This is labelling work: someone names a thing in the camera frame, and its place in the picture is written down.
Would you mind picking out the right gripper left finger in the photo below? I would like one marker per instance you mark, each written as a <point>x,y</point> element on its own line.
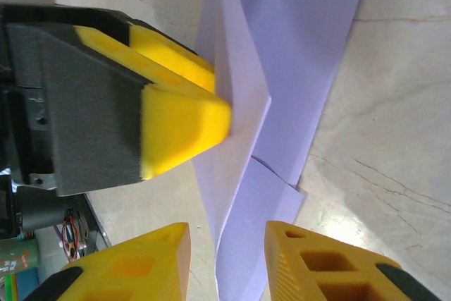
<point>141,269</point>

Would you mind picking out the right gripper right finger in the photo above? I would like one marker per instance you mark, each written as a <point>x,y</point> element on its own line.
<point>292,273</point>

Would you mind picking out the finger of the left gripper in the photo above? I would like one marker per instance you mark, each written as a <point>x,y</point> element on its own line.
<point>98,114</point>
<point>169,49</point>

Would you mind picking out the purple paper sheet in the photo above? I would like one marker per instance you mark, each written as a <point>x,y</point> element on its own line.
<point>282,33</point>

